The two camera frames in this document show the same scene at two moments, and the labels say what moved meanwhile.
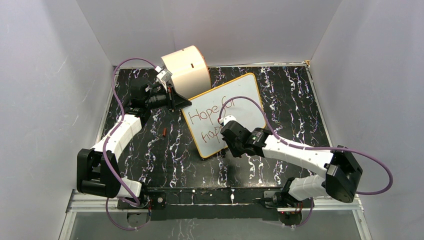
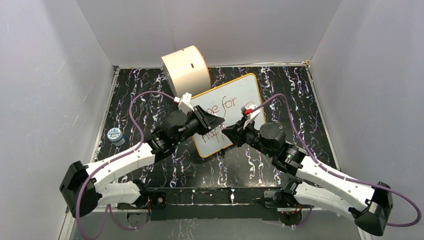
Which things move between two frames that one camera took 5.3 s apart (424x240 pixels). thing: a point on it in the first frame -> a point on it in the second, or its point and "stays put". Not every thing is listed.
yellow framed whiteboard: x=239 y=97 stays put
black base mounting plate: x=207 y=204 stays put
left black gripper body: x=170 y=98 -> x=201 y=123
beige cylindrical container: x=190 y=73 stays put
